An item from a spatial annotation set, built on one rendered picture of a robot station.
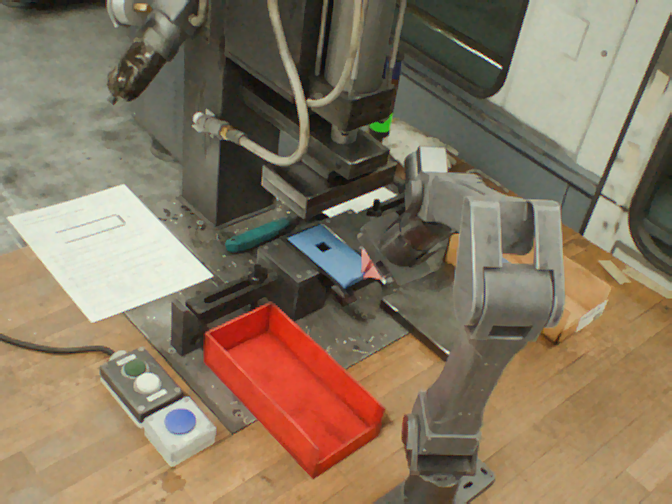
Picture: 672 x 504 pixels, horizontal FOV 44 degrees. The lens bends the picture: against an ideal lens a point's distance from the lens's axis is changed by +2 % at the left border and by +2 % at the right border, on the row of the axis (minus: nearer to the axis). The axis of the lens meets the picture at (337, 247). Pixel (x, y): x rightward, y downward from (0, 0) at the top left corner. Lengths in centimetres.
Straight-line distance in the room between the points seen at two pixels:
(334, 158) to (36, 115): 250
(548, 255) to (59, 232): 89
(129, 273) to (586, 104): 91
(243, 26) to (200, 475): 62
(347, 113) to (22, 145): 238
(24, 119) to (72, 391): 244
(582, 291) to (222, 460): 68
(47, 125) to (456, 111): 202
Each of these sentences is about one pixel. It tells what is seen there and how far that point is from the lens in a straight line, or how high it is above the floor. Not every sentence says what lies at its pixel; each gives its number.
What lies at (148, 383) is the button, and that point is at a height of 94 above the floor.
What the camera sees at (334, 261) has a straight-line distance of 127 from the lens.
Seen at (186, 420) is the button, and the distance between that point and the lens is 110.
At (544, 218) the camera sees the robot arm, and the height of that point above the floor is 135.
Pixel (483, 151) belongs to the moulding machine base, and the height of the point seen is 89.
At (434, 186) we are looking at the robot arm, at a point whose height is 126.
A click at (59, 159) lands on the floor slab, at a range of 329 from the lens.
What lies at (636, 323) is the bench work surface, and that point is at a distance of 149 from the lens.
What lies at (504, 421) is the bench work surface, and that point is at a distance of 123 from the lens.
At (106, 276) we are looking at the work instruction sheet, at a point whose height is 90.
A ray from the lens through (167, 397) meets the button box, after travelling 114.
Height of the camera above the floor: 179
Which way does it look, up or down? 38 degrees down
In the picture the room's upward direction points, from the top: 10 degrees clockwise
